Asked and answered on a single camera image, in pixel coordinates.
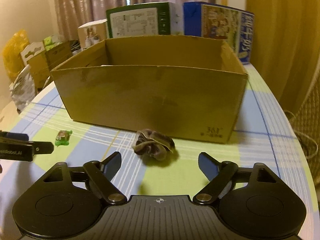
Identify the golden yellow curtain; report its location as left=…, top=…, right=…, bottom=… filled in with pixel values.
left=246, top=0, right=319, bottom=113

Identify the white crumpled plastic bag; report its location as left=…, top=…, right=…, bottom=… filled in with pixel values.
left=9, top=64, right=36, bottom=112

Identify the blue milk carton box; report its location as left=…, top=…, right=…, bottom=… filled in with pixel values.
left=183, top=2, right=254, bottom=64

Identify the yellow plastic bag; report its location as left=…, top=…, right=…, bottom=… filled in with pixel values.
left=2, top=29, right=30, bottom=82

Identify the small green candy packet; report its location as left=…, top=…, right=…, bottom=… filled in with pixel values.
left=55, top=130, right=73, bottom=147

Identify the open brown cardboard box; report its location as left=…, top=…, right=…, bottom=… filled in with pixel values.
left=50, top=35, right=248, bottom=144

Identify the brown cardboard storage box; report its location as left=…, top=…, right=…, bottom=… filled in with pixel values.
left=27, top=41, right=73, bottom=92

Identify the green milk carton box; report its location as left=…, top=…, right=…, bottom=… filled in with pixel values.
left=106, top=2, right=184, bottom=38

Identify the white cutout cardboard box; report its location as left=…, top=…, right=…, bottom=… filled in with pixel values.
left=20, top=41, right=45, bottom=66

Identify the brown velvet scrunchie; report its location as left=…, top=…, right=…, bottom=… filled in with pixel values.
left=132, top=129, right=175, bottom=161

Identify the white cable on floor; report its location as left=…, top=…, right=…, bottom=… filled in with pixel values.
left=284, top=109, right=318, bottom=159

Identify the checked tablecloth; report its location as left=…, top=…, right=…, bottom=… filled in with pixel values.
left=1, top=64, right=319, bottom=239

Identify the white photo product box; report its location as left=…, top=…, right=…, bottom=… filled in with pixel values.
left=78, top=19, right=108, bottom=49

